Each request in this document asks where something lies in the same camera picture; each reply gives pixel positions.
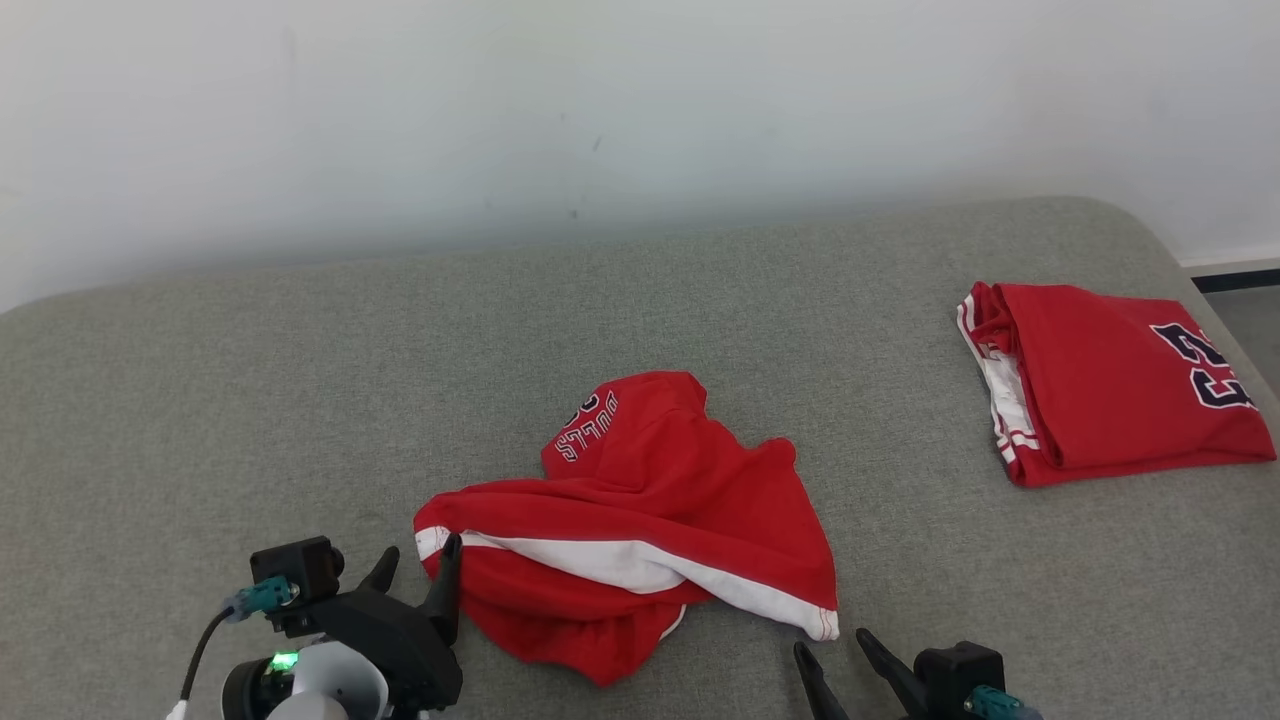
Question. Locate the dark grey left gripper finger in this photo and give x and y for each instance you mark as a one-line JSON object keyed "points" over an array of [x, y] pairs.
{"points": [[382, 572], [446, 590]]}

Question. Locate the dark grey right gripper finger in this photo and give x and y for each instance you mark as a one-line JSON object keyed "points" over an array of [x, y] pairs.
{"points": [[818, 690], [895, 675]]}

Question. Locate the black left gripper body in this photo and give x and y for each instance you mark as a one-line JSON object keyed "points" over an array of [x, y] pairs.
{"points": [[400, 640]]}

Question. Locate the red shorts with white band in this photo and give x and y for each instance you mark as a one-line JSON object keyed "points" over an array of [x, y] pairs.
{"points": [[650, 480]]}

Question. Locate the red jersey with white stripes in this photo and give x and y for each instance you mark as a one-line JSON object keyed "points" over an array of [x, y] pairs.
{"points": [[1100, 380]]}

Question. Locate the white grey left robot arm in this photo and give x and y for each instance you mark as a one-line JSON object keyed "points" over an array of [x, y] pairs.
{"points": [[330, 690]]}

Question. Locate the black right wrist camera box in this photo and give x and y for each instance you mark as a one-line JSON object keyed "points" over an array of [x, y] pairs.
{"points": [[960, 675]]}

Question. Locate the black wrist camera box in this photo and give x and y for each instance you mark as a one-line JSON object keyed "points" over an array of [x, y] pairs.
{"points": [[295, 565], [960, 675]]}

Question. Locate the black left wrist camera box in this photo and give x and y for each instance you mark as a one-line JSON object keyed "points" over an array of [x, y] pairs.
{"points": [[295, 565]]}

